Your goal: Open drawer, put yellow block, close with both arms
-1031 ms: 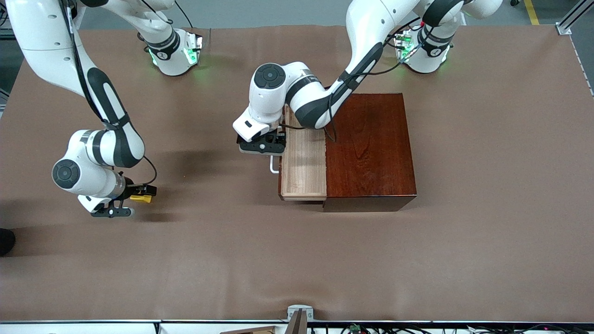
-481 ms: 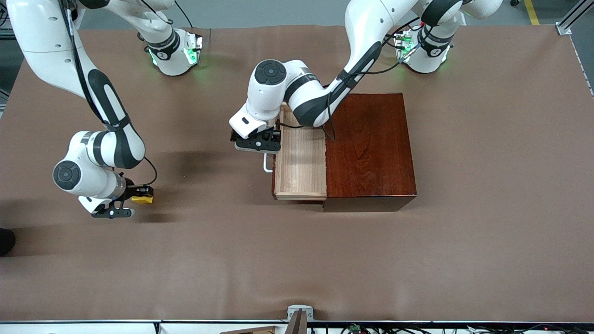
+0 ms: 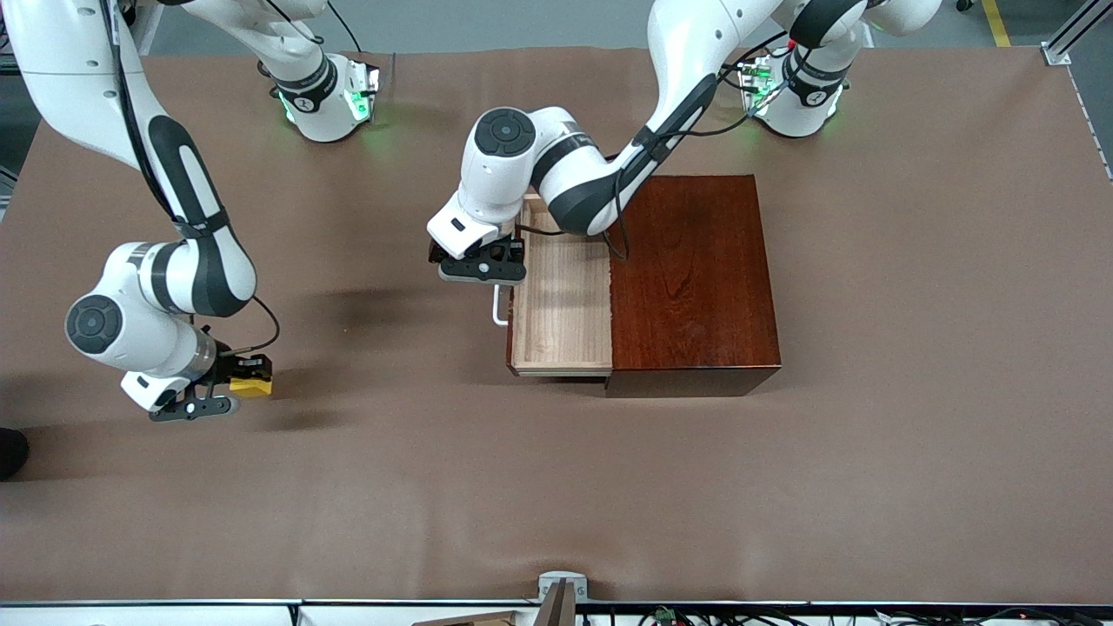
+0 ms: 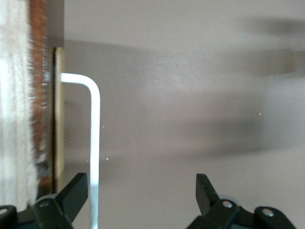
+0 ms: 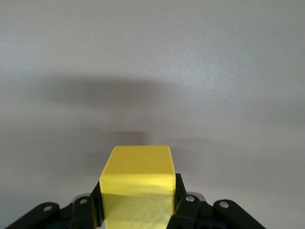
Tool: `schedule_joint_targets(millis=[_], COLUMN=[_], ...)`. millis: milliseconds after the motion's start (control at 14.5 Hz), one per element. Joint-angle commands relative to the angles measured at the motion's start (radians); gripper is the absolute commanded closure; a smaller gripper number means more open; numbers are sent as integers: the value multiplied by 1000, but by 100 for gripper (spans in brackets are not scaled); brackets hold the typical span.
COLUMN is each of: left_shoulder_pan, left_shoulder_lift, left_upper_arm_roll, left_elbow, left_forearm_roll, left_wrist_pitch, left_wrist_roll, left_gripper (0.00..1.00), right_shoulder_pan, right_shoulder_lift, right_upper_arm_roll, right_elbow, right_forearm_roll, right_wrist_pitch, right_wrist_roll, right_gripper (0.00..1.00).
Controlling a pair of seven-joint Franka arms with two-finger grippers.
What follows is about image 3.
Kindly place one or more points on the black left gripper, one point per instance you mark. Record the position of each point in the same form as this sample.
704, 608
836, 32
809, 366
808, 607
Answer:
513, 249

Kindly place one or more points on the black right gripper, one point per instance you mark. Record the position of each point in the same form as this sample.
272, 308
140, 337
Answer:
228, 368

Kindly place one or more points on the yellow block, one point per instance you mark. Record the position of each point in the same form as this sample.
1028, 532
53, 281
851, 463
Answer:
252, 389

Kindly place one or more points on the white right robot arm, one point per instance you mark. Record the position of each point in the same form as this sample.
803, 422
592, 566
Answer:
143, 343

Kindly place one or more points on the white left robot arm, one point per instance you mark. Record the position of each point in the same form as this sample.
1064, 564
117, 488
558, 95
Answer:
487, 187

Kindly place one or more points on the large table cover mat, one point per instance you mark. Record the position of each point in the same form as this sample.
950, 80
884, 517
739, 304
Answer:
435, 478

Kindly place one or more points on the dark brown wooden cabinet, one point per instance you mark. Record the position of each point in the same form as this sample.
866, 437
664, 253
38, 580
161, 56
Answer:
696, 287

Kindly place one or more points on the black rounded object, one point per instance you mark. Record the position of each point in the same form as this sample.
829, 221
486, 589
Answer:
10, 452

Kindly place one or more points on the light brown board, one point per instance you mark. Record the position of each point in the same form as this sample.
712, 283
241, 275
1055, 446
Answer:
478, 620

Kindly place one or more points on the small green connector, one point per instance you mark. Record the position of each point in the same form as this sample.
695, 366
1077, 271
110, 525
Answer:
665, 616

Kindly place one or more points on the aluminium profile beam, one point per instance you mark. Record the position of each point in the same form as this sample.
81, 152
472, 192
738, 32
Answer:
1065, 39

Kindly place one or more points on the grey metal camera mount bracket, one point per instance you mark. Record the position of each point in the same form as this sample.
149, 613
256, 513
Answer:
561, 581

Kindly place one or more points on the aluminium frame rack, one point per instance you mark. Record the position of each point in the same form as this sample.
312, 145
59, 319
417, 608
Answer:
149, 30

